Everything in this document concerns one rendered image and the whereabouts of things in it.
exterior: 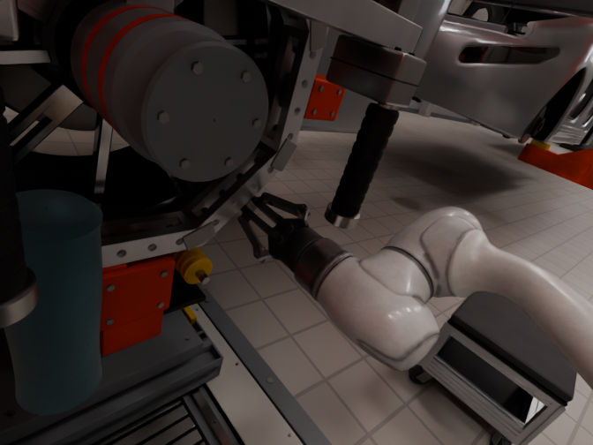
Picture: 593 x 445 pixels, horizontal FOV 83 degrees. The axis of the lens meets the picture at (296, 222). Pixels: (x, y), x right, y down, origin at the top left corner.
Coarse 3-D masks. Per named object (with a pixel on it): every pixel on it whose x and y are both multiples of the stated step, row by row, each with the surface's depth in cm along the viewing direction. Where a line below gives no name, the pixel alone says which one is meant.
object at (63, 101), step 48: (48, 0) 37; (96, 0) 43; (240, 0) 57; (0, 48) 37; (48, 48) 40; (240, 48) 62; (48, 96) 42; (96, 144) 49; (96, 192) 52; (144, 192) 61; (192, 192) 62
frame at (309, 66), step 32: (288, 32) 53; (320, 32) 51; (288, 64) 56; (288, 96) 55; (288, 128) 58; (256, 160) 63; (288, 160) 61; (224, 192) 58; (256, 192) 61; (128, 224) 52; (160, 224) 56; (192, 224) 57; (128, 256) 50
